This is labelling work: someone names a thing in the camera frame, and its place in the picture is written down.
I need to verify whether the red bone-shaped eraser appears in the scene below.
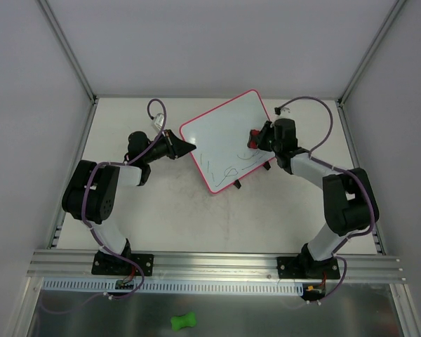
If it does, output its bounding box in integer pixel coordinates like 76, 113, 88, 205
247, 129, 260, 149

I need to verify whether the green bone-shaped eraser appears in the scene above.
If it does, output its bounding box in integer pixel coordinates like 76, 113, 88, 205
171, 312, 197, 331

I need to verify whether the right aluminium frame post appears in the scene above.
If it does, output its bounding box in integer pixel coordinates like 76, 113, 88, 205
338, 0, 408, 107

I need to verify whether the aluminium mounting rail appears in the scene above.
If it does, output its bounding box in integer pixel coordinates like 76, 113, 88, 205
26, 249, 408, 284

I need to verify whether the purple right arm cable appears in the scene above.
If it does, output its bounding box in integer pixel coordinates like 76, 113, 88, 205
275, 95, 380, 306

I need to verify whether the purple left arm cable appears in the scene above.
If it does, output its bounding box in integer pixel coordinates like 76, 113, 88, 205
38, 98, 168, 315

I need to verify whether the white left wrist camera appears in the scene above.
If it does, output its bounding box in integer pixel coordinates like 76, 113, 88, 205
152, 113, 166, 133

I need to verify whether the left aluminium frame post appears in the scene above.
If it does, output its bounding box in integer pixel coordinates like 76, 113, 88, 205
36, 0, 97, 103

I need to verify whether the black whiteboard foot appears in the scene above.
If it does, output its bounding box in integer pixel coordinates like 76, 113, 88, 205
263, 161, 271, 171
233, 179, 241, 190

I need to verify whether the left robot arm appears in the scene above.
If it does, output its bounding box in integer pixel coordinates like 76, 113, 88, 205
62, 129, 196, 274

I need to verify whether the red-framed small whiteboard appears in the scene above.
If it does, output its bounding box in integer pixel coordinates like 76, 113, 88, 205
179, 89, 274, 194

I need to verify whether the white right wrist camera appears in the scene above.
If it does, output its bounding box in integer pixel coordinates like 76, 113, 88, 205
274, 107, 290, 120

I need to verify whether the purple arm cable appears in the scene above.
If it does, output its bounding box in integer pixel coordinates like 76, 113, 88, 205
38, 98, 168, 315
275, 95, 380, 306

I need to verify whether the white slotted cable duct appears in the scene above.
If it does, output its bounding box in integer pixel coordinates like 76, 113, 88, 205
41, 277, 304, 296

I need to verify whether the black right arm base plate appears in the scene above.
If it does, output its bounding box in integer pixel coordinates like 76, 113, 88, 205
276, 256, 340, 280

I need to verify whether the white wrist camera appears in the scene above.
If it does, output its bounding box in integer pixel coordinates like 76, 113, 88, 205
274, 107, 290, 120
152, 113, 166, 133

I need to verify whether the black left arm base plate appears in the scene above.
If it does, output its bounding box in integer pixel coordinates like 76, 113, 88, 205
91, 251, 154, 277

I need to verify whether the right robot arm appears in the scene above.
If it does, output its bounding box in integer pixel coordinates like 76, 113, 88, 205
248, 119, 379, 278

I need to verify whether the aluminium frame post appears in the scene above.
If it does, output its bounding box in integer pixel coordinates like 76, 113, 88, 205
338, 0, 408, 107
36, 0, 97, 103

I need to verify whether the black right whiteboard foot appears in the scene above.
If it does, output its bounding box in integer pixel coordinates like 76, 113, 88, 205
263, 161, 271, 171

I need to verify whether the black left whiteboard foot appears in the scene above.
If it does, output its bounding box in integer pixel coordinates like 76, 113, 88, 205
233, 179, 241, 190

